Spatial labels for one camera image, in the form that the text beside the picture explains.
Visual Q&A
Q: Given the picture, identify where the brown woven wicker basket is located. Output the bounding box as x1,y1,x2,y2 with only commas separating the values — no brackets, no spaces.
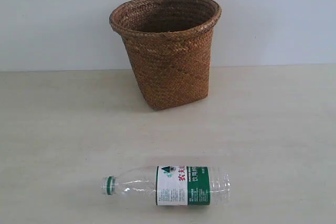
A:
109,0,222,110

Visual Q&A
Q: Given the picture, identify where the clear plastic water bottle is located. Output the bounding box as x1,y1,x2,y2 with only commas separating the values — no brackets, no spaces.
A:
101,165,230,206

